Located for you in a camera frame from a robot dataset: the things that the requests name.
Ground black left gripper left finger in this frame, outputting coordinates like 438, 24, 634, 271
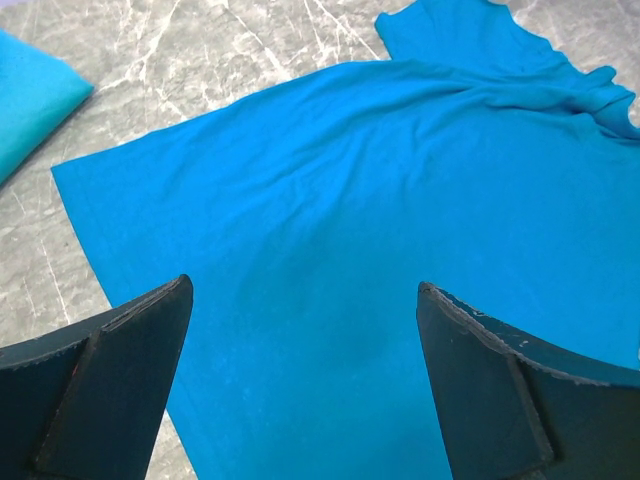
1, 275, 193, 479

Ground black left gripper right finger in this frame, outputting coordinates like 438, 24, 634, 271
416, 282, 639, 479

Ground blue polo t-shirt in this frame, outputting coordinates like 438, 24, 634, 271
53, 1, 639, 479

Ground folded teal t-shirt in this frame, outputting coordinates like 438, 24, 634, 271
1, 32, 93, 180

